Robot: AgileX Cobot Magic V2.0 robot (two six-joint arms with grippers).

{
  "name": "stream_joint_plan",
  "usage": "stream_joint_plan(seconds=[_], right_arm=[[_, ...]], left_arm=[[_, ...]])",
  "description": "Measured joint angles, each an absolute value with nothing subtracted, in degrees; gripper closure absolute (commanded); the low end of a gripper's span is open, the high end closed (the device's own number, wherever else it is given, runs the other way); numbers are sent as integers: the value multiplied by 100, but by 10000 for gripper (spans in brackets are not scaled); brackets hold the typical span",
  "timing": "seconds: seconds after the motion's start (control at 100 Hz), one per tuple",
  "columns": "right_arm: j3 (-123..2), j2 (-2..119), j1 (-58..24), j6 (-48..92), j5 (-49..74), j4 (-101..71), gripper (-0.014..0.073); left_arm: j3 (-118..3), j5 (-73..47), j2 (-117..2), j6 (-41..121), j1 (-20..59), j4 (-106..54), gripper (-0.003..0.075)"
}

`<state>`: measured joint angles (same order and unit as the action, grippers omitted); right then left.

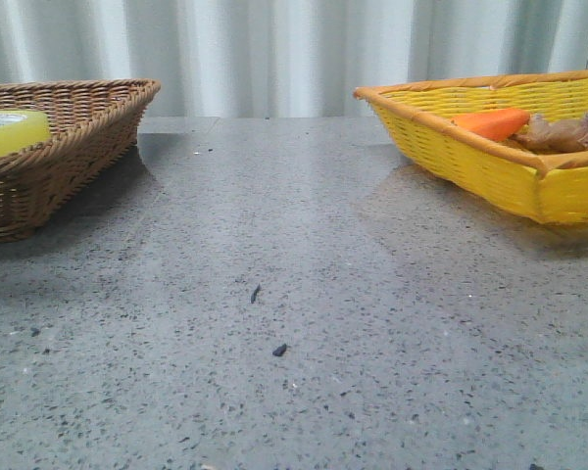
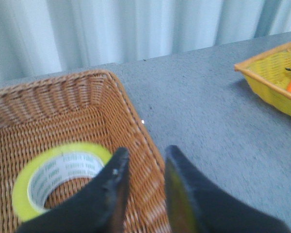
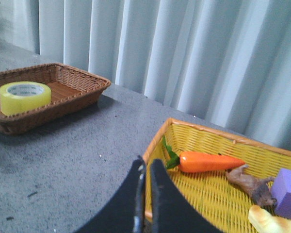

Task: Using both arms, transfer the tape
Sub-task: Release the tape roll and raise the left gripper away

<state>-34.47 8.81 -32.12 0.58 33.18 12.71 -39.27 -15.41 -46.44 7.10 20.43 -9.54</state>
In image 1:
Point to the black debris crumb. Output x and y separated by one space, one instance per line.
280 350

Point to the white curtain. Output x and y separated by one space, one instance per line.
284 59

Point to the brown wicker basket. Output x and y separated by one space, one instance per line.
93 123

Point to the orange toy carrot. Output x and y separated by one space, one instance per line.
495 125

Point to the yellow woven basket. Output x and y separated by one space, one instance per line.
549 189

